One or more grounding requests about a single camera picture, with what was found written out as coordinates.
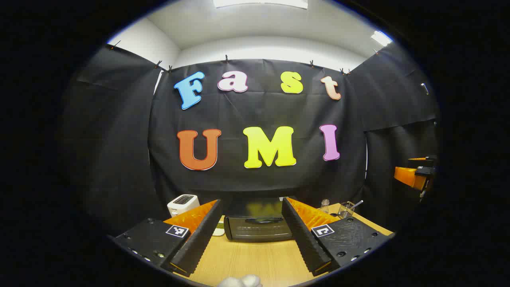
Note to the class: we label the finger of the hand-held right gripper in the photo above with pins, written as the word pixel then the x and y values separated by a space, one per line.
pixel 429 160
pixel 408 177

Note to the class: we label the clear glass bottle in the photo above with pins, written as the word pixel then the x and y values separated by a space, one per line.
pixel 324 207

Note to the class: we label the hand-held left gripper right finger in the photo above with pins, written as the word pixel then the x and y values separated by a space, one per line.
pixel 305 243

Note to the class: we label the black electric oven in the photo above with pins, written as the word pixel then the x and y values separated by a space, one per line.
pixel 257 229

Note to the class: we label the ceiling light panel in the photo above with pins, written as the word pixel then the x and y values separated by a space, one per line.
pixel 261 3
pixel 381 38

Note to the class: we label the metal spoon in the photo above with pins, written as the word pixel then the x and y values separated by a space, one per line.
pixel 357 204

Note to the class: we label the small white object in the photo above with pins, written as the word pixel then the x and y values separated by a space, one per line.
pixel 219 232

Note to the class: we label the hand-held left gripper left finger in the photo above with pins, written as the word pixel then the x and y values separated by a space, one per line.
pixel 199 243

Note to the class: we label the white toaster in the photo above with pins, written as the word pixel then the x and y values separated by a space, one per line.
pixel 181 204

